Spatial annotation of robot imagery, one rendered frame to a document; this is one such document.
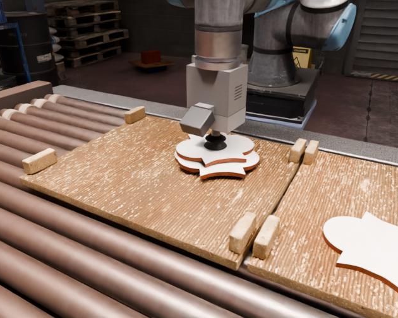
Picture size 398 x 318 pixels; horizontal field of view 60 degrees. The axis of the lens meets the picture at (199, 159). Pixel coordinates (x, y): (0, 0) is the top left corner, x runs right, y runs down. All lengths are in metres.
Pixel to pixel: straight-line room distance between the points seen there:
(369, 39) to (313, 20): 4.32
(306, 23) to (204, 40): 0.47
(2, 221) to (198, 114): 0.34
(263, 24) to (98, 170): 0.63
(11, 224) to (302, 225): 0.42
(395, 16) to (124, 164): 4.82
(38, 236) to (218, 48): 0.38
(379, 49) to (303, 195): 4.76
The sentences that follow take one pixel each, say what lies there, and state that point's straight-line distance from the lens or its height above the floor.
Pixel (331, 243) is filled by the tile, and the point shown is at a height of 0.94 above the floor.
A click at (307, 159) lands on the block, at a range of 0.65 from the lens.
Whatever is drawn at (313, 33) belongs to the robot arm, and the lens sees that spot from 0.98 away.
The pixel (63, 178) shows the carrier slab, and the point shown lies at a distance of 0.63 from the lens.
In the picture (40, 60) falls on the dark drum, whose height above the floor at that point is 0.42.
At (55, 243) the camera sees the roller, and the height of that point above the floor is 0.92.
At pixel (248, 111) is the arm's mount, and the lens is 1.05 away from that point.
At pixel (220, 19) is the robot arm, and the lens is 0.54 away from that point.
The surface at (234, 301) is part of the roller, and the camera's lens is 0.43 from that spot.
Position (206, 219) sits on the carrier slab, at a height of 0.94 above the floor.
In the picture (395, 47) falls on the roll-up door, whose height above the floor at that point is 0.43.
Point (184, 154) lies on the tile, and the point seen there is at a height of 0.96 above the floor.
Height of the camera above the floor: 1.24
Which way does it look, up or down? 28 degrees down
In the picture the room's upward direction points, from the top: straight up
